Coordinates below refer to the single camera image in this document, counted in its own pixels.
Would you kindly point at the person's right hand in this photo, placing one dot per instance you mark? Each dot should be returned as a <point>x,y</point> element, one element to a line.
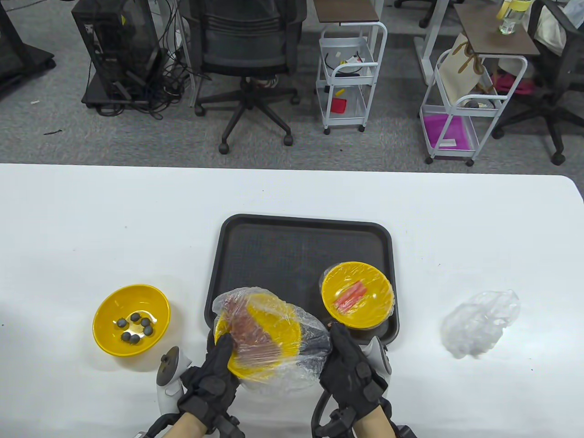
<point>356,383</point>

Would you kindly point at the person's left hand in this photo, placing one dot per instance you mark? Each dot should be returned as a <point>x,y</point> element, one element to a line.
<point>214,388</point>

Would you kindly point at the yellow bowl with meat slab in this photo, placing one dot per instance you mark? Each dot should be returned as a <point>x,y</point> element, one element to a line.
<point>310,360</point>

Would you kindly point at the yellow plastic bowl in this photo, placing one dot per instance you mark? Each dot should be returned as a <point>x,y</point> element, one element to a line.
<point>283,328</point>
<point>360,267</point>
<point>109,342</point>

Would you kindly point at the yellow bowl with red sticks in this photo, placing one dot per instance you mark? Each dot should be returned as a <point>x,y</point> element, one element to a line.
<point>374,292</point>

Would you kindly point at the clear plastic food cover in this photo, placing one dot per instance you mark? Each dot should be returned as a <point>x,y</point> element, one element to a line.
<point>479,324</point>

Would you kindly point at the person's right forearm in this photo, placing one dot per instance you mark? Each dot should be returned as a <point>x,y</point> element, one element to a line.
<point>374,426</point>

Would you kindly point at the person's left forearm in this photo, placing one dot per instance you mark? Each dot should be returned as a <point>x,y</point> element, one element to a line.
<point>187,429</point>

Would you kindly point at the grey white handheld controller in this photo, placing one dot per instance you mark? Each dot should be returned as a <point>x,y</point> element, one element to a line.
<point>166,392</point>
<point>378,358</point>

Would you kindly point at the brown red steak piece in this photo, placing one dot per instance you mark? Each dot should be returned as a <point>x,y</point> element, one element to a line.
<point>246,328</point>

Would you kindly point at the red white crab stick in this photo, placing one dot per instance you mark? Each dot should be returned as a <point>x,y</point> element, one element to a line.
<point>353,302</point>
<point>351,292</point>

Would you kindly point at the group of dark grey balls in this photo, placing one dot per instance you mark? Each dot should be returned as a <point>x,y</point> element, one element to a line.
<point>135,316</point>

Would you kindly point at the black plastic tray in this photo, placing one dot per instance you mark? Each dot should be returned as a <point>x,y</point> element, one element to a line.
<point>273,255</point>

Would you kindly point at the white paper slip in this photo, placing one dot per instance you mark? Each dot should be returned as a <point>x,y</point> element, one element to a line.
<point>448,142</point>

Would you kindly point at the purple tray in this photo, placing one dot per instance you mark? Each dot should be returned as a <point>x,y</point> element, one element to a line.
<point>440,130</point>

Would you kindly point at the red flat item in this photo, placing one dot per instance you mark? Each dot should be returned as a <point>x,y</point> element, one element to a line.
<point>339,106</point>

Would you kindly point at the white utility cart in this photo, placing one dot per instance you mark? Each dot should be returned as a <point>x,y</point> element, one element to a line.
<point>342,44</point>
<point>479,97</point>

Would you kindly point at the black platform base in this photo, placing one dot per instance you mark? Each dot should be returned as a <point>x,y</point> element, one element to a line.
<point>98,98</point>

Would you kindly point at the beige tote bag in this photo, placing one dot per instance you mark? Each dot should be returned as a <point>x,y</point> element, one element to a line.
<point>458,73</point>

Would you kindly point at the white desk leg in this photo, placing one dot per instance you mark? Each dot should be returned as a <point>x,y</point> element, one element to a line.
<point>429,50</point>

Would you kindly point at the black mesh office chair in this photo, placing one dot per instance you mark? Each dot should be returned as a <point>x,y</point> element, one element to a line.
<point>246,41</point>
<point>554,68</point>

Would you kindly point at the black computer tower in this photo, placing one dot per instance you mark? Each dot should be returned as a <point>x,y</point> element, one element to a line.
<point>114,41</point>

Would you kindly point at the brown side table top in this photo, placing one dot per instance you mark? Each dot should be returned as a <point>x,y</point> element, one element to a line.
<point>492,41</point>
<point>346,11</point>

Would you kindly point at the black chair base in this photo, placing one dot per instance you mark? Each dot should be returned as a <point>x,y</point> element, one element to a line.
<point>426,16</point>

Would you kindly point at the black stand base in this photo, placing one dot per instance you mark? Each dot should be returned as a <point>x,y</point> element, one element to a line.
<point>18,59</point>

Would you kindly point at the clear bottle with yellow lid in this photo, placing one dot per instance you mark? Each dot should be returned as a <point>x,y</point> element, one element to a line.
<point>507,25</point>

